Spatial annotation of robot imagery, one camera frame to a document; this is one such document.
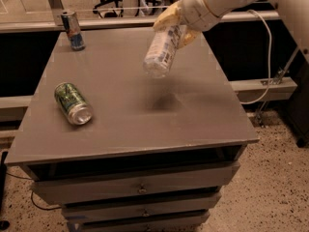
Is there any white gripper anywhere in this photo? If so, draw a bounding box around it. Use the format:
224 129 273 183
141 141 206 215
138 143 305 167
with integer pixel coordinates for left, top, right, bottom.
153 0 232 48

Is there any clear plastic water bottle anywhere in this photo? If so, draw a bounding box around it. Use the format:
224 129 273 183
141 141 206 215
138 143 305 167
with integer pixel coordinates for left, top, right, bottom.
143 25 182 78

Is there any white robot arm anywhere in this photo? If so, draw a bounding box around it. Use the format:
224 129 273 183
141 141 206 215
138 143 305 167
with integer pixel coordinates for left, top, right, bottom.
154 0 309 61

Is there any black office chair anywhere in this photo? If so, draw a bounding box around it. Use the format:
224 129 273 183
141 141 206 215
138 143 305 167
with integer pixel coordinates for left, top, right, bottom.
93 0 124 18

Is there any blue silver energy drink can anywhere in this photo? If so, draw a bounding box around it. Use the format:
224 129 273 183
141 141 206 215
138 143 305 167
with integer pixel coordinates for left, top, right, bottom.
61 11 85 51

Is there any grey drawer cabinet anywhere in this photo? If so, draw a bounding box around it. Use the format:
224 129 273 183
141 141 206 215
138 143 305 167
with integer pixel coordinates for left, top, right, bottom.
4 24 260 232

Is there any green soda can lying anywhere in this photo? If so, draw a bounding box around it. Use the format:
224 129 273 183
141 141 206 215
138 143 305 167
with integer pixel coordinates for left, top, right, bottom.
54 82 93 126

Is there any top grey drawer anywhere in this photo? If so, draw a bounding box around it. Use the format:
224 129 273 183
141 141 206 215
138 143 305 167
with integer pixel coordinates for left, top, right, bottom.
32 160 239 205

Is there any grey drawer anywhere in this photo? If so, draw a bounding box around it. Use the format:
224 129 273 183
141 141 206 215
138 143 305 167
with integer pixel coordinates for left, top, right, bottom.
32 160 239 205
62 188 221 223
68 210 210 232

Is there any middle grey drawer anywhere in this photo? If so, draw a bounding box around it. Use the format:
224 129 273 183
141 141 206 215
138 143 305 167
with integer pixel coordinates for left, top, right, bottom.
62 188 221 223

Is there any bottom grey drawer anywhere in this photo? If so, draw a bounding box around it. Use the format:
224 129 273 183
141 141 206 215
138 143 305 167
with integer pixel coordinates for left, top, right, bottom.
68 210 210 232

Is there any white cable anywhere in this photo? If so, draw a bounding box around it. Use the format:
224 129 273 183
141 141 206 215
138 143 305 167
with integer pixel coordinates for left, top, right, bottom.
239 9 273 105

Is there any metal railing frame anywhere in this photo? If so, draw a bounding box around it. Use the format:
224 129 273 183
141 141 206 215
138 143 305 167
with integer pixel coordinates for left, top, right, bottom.
0 0 309 35

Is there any black floor cable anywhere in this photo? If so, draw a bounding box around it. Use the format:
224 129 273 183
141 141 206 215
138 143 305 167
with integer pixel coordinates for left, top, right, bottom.
5 171 62 212

